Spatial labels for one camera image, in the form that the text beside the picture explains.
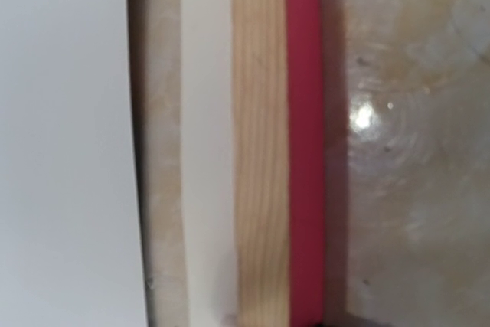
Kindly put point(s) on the white mat board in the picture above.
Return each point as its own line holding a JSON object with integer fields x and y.
{"x": 207, "y": 162}
{"x": 71, "y": 252}

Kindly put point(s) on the pink wooden picture frame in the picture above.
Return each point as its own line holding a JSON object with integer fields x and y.
{"x": 261, "y": 144}

